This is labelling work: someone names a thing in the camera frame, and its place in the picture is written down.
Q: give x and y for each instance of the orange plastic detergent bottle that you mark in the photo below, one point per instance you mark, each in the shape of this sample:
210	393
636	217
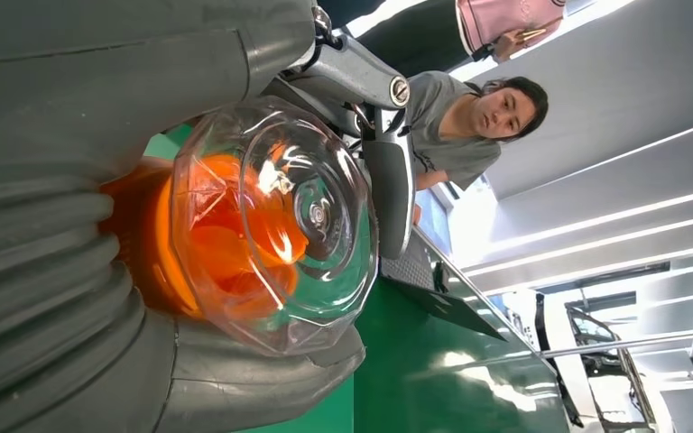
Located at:
245	239

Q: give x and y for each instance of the dark grey laptop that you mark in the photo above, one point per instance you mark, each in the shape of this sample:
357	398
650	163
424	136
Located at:
436	302

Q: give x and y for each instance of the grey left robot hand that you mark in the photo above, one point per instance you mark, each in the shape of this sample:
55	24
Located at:
113	78

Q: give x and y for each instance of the aluminium table frame rail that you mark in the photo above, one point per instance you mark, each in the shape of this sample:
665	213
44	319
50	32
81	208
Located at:
502	315

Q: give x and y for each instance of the silver metal bar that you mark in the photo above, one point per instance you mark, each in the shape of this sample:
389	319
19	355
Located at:
627	343

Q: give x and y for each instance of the person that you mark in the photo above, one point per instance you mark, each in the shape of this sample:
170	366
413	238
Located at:
460	131
418	36

